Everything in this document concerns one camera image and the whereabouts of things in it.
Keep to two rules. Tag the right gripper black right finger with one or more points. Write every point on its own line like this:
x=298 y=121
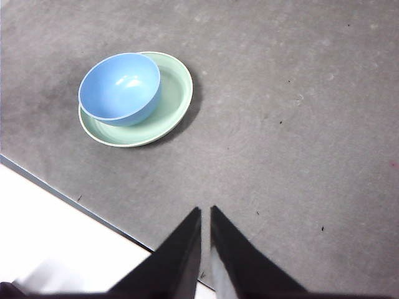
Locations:
x=243 y=268

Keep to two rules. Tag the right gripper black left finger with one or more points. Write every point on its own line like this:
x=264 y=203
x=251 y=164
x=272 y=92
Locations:
x=174 y=264

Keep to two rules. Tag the green round plate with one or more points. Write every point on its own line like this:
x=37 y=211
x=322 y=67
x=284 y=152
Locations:
x=174 y=102

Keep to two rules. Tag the blue ribbed bowl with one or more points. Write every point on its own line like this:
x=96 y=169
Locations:
x=118 y=90

